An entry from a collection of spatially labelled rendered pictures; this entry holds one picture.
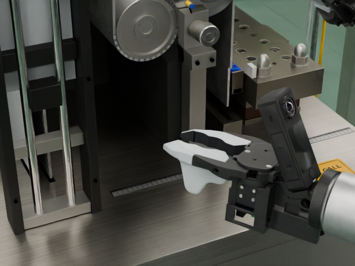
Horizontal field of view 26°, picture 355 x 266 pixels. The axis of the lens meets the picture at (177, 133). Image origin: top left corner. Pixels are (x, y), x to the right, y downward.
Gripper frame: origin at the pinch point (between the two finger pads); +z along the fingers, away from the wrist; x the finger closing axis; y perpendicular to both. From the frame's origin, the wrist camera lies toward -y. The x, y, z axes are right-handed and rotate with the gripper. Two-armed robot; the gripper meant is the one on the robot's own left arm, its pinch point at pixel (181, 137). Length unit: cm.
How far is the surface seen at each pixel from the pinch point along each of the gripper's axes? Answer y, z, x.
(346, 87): 43, 23, 147
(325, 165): 24, -3, 52
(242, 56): 12, 23, 65
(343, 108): 51, 23, 148
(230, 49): 7, 20, 54
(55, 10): -7.4, 30.7, 13.0
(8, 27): -4.4, 36.5, 9.0
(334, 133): 24, 1, 68
